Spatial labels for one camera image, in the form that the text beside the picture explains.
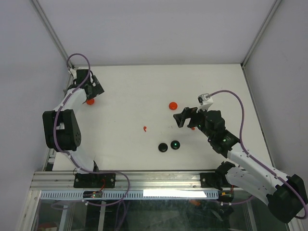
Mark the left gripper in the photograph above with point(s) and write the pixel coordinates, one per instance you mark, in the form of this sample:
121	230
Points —
97	89

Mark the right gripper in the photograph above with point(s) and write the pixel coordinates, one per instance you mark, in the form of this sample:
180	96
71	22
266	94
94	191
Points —
187	112

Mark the red case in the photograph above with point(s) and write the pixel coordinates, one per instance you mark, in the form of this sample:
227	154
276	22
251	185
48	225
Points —
90	102
173	105

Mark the black case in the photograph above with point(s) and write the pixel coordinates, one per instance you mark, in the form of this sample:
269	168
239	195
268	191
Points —
162	147
175	144

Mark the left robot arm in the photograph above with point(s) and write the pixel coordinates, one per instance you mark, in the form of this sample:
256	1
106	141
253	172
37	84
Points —
61	129

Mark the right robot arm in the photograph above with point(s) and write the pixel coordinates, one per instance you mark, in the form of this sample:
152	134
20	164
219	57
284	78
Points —
285	196

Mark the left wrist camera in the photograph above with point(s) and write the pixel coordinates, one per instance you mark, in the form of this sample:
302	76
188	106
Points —
72	72

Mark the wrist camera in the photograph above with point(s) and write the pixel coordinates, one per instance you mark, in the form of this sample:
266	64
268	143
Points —
205	102
72	72

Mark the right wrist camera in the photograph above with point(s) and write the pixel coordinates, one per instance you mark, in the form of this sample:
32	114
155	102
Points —
205	102

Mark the aluminium mounting rail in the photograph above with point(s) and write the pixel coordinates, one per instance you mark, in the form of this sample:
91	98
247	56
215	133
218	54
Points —
133	180

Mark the slotted cable duct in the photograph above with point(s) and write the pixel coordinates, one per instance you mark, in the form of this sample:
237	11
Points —
158	194

